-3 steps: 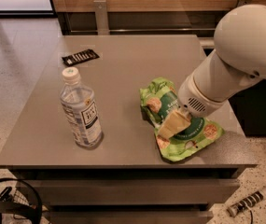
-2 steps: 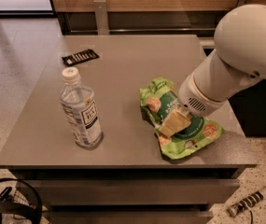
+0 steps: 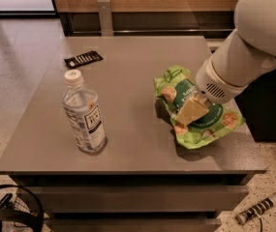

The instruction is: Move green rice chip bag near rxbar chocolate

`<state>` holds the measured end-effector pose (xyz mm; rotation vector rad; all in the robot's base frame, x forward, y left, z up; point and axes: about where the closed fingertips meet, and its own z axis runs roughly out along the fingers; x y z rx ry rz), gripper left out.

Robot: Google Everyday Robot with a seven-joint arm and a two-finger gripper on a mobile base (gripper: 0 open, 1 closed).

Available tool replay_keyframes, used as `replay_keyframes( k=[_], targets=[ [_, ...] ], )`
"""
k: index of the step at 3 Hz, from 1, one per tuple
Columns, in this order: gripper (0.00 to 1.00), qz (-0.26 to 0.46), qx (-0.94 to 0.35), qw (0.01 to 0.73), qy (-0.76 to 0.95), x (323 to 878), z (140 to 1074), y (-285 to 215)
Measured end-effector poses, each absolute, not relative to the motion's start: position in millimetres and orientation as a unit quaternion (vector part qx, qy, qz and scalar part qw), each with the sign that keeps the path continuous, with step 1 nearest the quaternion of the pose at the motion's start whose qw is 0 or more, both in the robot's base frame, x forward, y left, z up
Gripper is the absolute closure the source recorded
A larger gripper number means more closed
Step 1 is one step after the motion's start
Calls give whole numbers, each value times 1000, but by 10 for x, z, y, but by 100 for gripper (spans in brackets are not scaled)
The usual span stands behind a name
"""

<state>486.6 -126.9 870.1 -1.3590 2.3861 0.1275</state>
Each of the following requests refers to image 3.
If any left metal bracket post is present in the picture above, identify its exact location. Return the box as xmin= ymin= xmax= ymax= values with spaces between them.
xmin=97 ymin=0 xmax=114 ymax=37

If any clear plastic water bottle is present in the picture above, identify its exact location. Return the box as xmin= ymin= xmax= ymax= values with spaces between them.
xmin=62 ymin=70 xmax=107 ymax=155

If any black rxbar chocolate bar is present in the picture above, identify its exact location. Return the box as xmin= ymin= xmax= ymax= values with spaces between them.
xmin=64 ymin=50 xmax=103 ymax=69

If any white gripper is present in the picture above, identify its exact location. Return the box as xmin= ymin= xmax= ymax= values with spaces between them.
xmin=175 ymin=57 xmax=245 ymax=126

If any green rice chip bag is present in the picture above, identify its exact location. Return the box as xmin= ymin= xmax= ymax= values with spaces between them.
xmin=154 ymin=66 xmax=245 ymax=149

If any white power strip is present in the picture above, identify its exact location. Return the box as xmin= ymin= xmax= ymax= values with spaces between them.
xmin=235 ymin=193 xmax=276 ymax=225

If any black wire basket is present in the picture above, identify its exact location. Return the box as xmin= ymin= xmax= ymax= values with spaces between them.
xmin=0 ymin=184 xmax=44 ymax=232

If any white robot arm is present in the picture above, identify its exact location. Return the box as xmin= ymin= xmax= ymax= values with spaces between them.
xmin=175 ymin=0 xmax=276 ymax=126

